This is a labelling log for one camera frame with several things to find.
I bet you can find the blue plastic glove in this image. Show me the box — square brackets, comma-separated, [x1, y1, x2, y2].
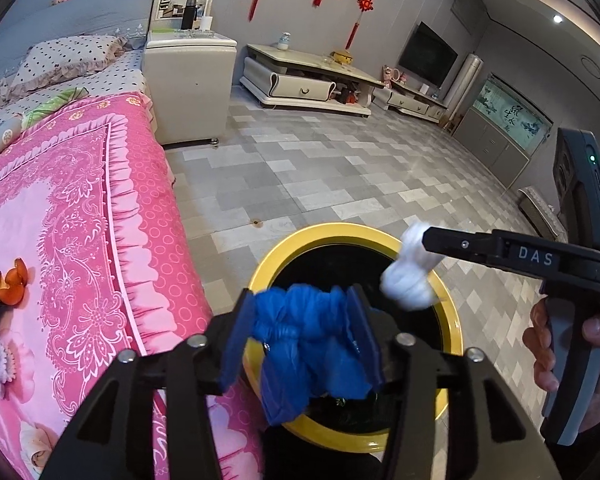
[251, 284, 373, 426]

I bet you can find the white tissue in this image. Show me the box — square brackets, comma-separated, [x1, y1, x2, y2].
[380, 222, 443, 311]

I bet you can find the yellow rimmed black trash bin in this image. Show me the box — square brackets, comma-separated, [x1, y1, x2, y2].
[244, 222, 463, 453]

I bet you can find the person's right hand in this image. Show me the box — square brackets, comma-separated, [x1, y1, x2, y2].
[521, 299, 600, 434]

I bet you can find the fish tank cabinet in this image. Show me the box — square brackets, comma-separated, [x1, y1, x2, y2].
[453, 74, 554, 188]

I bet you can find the pink floral bed quilt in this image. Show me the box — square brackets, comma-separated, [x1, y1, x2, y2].
[0, 93, 263, 479]

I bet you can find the white standing air conditioner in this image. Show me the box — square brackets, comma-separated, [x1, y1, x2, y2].
[443, 53, 483, 112]

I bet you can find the white tv stand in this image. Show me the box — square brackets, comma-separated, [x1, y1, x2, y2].
[240, 44, 382, 117]

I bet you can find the white bedside cabinet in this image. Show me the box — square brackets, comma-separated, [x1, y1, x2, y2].
[142, 30, 237, 148]

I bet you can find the yellow pot ornament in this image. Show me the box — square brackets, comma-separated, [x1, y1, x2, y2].
[330, 50, 352, 65]

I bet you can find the small white ceramic jar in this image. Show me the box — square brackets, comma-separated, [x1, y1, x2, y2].
[276, 32, 290, 51]

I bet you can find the black thermos bottle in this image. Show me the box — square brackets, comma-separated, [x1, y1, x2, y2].
[181, 0, 197, 30]

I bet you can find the polka dot pillow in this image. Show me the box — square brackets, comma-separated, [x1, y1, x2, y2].
[9, 35, 125, 96]

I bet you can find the grey bed headboard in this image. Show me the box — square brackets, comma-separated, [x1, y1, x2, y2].
[0, 0, 154, 79]

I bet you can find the wall mounted black television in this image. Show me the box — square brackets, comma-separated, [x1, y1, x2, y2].
[399, 22, 458, 87]

